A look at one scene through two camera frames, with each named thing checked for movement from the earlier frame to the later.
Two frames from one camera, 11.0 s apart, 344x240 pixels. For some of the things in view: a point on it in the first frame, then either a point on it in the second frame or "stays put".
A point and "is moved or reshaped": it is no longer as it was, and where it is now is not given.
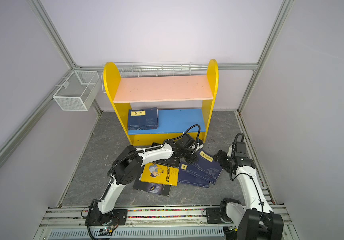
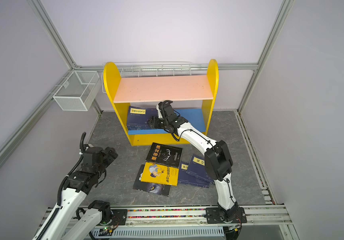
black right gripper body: x=225 y=160 to x=160 y=123
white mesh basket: x=79 y=92 stays put
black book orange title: x=173 y=161 stays put
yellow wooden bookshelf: x=161 y=109 stays put
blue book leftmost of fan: x=186 y=177 stays put
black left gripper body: x=188 y=155 to x=107 y=159
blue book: x=204 y=161 is moved or reshaped
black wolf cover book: x=153 y=187 stays put
